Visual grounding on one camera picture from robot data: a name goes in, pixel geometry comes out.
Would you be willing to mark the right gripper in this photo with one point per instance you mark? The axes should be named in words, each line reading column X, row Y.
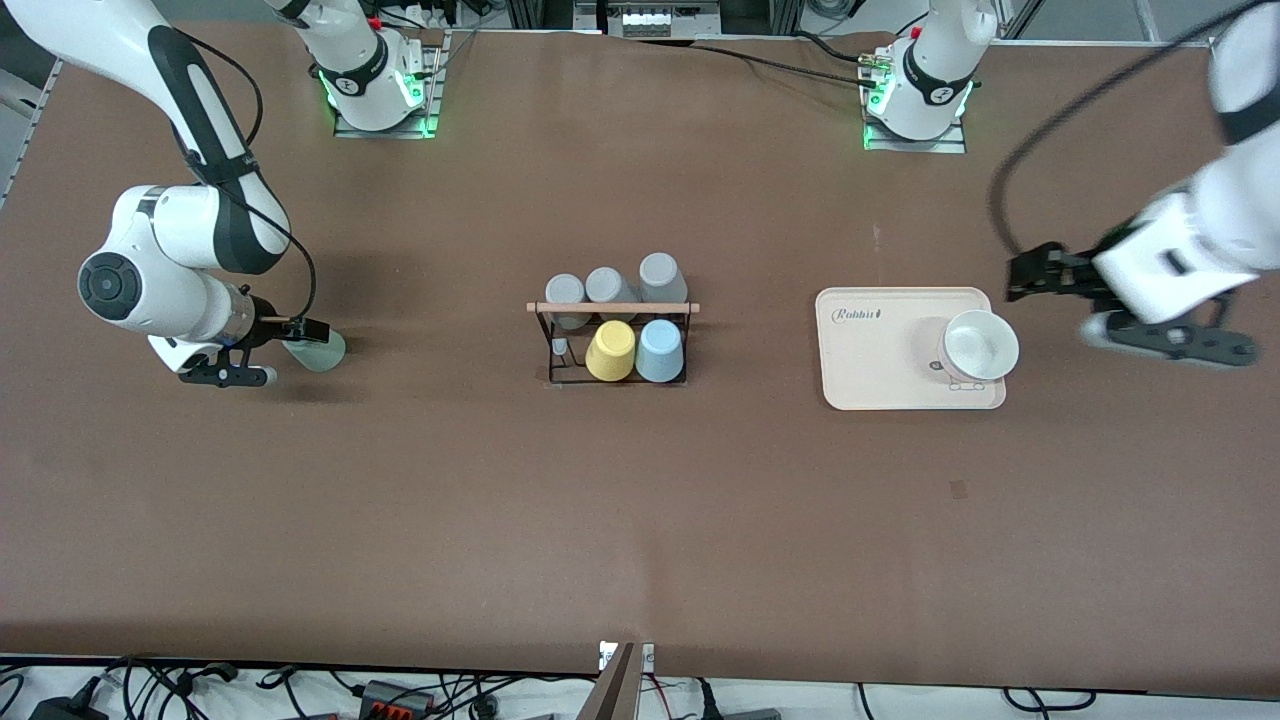
column 264, row 322

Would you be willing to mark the white power strip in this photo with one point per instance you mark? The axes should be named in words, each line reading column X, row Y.
column 650, row 20

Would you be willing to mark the black orange power strip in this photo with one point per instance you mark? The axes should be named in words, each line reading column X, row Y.
column 385, row 693

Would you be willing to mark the grey camera stand pole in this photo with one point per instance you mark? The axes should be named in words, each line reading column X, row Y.
column 615, row 692

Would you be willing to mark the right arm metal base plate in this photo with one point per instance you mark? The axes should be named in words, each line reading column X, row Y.
column 432, row 100

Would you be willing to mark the yellow cup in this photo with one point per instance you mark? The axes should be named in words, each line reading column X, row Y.
column 612, row 352

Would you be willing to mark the white bowl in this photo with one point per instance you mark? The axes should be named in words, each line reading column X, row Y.
column 980, row 345

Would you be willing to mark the black power adapter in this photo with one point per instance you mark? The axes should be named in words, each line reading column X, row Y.
column 65, row 711

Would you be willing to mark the light blue cup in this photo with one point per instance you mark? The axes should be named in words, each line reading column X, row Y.
column 660, row 352

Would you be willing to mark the pale green cup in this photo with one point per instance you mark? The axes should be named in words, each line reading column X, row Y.
column 325, row 352

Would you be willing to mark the aluminium corner bracket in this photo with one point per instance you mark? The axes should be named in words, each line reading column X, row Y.
column 1226, row 55

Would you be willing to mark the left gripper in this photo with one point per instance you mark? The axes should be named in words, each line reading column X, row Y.
column 1078, row 271

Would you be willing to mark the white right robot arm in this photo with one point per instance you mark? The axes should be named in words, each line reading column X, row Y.
column 150, row 230

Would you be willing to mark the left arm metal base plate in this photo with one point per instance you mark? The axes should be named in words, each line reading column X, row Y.
column 880, row 140

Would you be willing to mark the grey cup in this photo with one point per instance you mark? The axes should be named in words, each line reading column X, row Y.
column 662, row 275
column 608, row 285
column 565, row 292

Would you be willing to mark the beige rabbit print tray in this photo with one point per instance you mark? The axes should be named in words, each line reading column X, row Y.
column 870, row 370

